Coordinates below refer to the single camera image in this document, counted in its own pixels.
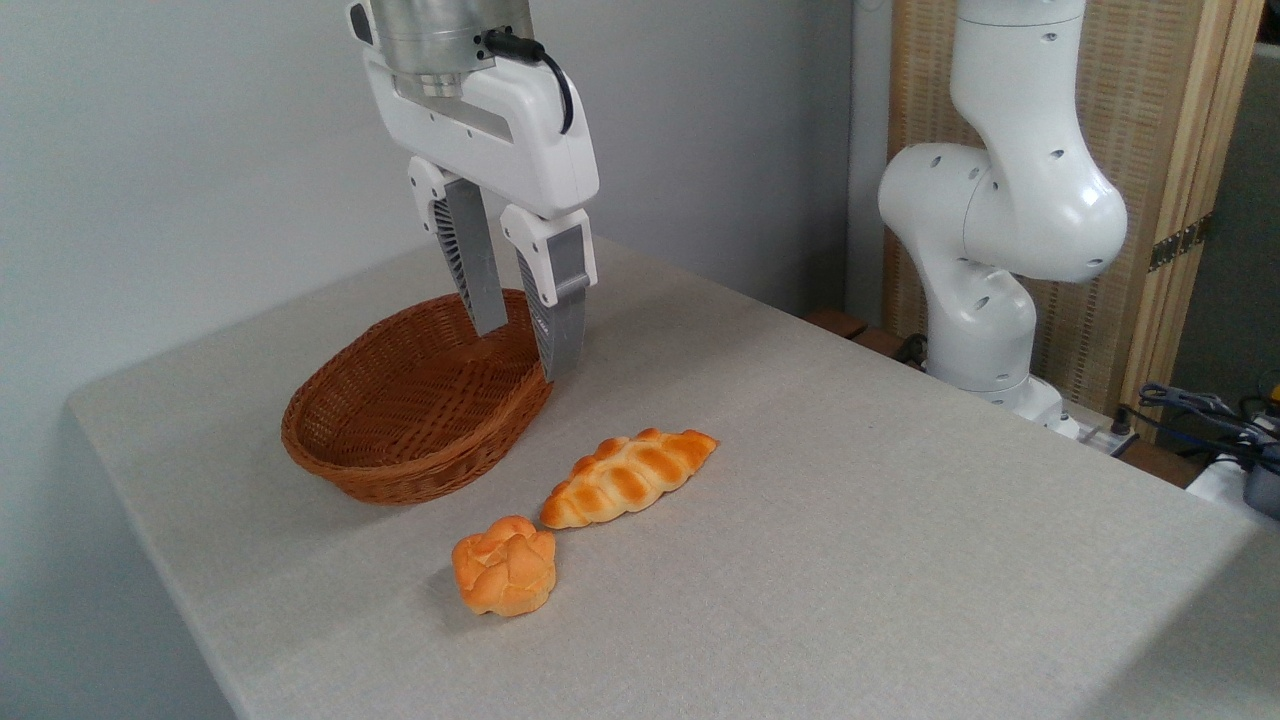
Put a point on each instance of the long braided bread loaf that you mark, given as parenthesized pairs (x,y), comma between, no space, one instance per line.
(625,478)

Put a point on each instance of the brown wicker basket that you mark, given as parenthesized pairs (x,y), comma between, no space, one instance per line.
(400,420)

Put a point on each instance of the brass screen hinge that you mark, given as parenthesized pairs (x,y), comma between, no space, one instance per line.
(1180,242)

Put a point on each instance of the round knotted bread roll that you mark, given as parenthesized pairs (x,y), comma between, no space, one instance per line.
(505,568)

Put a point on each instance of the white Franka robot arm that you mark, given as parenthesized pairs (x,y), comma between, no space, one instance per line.
(1010,200)

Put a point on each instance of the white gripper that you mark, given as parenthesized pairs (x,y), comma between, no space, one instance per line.
(520,130)

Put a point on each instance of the white power strip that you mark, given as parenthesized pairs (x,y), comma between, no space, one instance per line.
(1095,432)

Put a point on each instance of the brown wooden furniture edge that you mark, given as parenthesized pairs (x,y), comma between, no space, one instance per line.
(840,322)

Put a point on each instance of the wooden folding screen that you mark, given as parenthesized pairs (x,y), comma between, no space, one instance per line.
(1150,100)

